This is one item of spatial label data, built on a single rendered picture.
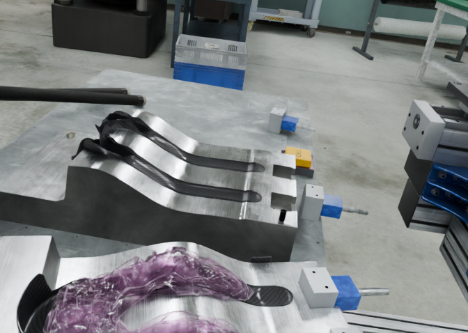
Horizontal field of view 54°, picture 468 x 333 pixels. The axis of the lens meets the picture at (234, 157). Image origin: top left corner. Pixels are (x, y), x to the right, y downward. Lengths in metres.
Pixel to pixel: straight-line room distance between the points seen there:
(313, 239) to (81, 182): 0.43
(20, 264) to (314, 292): 0.37
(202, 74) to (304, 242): 3.15
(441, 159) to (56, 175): 0.78
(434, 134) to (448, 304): 1.27
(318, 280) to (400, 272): 1.62
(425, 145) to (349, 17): 6.37
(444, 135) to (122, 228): 0.68
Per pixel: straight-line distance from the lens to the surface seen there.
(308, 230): 0.90
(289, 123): 1.27
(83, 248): 0.80
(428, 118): 1.05
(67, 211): 0.81
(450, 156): 1.08
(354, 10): 7.37
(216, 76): 3.91
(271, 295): 0.67
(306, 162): 1.08
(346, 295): 0.68
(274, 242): 0.76
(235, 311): 0.60
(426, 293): 2.22
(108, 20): 4.66
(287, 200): 0.82
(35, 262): 0.61
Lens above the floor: 1.30
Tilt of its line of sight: 27 degrees down
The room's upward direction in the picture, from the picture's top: 9 degrees clockwise
